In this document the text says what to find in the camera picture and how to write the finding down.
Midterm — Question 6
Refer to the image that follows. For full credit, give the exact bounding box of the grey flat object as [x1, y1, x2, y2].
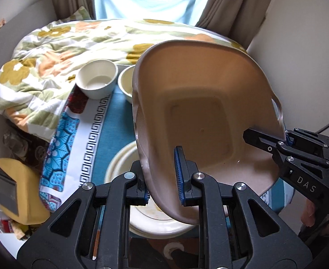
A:
[0, 171, 18, 215]

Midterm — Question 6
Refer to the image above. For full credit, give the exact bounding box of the grey headboard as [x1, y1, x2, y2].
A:
[0, 0, 57, 43]

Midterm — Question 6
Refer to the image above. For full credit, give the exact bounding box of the person's right hand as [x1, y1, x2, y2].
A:
[300, 198, 319, 228]

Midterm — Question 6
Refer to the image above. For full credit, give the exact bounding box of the plain white plate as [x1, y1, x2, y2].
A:
[104, 140, 194, 240]

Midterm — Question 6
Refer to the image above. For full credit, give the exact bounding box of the green striped pillow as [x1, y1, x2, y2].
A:
[61, 6, 91, 22]

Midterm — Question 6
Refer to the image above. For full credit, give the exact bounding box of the white round bowl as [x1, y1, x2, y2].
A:
[75, 59, 119, 100]

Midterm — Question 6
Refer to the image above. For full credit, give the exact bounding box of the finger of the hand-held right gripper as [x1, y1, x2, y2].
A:
[242, 127, 329, 204]
[285, 128, 329, 160]

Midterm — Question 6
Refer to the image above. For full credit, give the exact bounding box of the pink square bowl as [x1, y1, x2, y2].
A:
[131, 40, 287, 225]

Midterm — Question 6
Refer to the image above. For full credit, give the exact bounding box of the floral striped blanket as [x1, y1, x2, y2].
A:
[0, 18, 248, 141]

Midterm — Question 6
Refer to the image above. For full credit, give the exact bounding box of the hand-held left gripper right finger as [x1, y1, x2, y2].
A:
[174, 146, 313, 269]

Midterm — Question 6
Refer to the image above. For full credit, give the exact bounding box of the patterned tablecloth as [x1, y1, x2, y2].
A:
[40, 85, 115, 214]

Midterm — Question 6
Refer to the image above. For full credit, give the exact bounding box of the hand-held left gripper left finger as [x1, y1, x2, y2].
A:
[17, 160, 151, 269]

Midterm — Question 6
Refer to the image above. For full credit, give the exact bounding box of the cream round bowl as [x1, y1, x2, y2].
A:
[118, 65, 137, 105]

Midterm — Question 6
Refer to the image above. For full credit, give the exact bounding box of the dark patterned cloth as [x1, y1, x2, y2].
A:
[2, 129, 51, 169]

